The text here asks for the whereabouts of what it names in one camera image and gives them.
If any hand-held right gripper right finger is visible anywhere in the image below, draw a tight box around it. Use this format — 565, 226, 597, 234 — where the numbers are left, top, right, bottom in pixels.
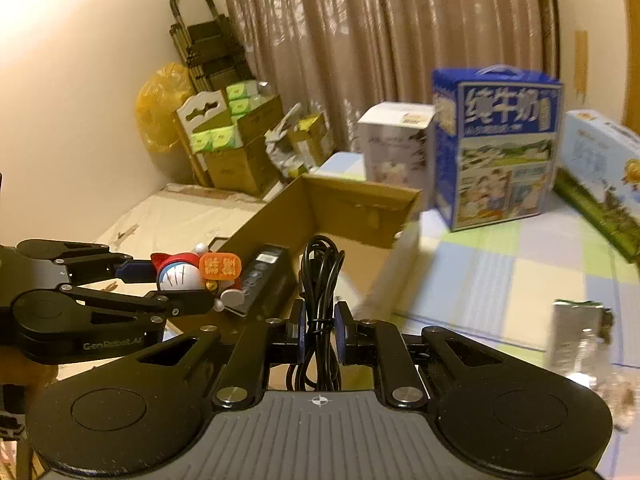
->
334, 300, 505, 409

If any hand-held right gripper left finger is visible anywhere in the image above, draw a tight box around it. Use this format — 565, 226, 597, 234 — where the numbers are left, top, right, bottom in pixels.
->
135, 300, 307, 411

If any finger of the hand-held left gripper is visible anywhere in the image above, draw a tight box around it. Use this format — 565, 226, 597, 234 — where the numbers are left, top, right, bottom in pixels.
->
15, 239, 162, 284
59, 283, 217, 322

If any blue cartoon cat toy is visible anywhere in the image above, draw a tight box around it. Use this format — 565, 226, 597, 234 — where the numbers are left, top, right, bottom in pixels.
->
150, 242, 247, 319

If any black cable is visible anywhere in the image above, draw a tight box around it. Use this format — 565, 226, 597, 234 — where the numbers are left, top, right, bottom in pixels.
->
298, 235, 348, 392

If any black remote control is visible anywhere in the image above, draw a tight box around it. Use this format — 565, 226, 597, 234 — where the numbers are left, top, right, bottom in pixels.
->
239, 243, 292, 319

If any cardboard box with white flap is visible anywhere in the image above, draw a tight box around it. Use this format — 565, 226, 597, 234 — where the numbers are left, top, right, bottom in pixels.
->
175, 85, 287, 197

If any checked pastel bedsheet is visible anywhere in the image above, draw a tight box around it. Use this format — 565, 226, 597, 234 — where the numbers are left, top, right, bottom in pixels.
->
320, 152, 640, 480

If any stack of green tissue packs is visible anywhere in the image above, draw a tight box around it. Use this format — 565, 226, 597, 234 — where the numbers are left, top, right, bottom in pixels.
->
192, 80, 274, 154

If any yellow plastic bag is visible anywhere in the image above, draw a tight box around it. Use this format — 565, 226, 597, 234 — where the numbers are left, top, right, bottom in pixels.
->
134, 62, 200, 167

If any crumpled silver plastic bag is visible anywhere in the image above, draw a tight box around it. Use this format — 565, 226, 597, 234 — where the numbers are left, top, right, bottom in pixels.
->
264, 104, 307, 180

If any white floral box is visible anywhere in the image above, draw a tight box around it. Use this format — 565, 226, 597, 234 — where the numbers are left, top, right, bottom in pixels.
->
356, 102, 437, 212

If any small cardboard box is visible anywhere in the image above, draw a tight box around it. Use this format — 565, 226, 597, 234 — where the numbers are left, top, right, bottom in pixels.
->
290, 112, 336, 169

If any blue milk carton box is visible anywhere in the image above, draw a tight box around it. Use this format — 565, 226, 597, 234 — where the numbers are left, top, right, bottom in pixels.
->
431, 65, 566, 233

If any silver foil packet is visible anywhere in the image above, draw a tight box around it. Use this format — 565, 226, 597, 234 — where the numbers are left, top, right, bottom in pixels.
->
542, 298, 617, 387

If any black folding cart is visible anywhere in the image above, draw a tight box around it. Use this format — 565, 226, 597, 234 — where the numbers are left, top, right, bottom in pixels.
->
168, 0, 257, 92

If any light blue green milk box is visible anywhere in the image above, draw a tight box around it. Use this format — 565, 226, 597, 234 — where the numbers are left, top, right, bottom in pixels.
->
552, 109, 640, 266

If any yellow wooden door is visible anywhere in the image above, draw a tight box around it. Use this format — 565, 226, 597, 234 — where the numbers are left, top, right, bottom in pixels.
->
621, 0, 640, 137

